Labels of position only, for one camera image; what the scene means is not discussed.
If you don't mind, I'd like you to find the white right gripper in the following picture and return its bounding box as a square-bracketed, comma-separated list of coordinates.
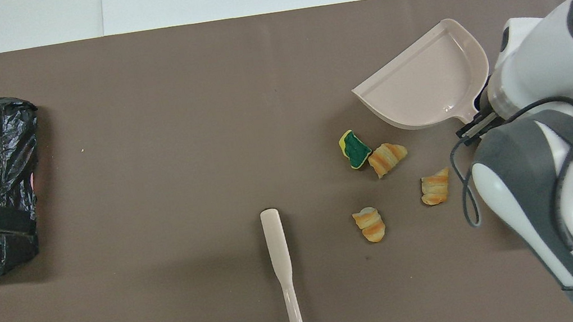
[440, 13, 564, 149]

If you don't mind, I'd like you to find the beige plastic dustpan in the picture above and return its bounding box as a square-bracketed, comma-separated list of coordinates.
[343, 13, 498, 140]

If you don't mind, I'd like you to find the striped toy croissant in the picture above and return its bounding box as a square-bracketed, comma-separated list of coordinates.
[366, 140, 411, 179]
[351, 205, 388, 246]
[417, 167, 455, 208]

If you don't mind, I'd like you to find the green and yellow sponge piece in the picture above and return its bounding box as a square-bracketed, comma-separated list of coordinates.
[337, 127, 375, 173]

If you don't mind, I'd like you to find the beige hand brush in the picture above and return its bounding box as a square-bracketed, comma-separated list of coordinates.
[259, 206, 307, 322]

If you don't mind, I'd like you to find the brown paper table mat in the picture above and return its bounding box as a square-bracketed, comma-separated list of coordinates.
[0, 0, 573, 322]

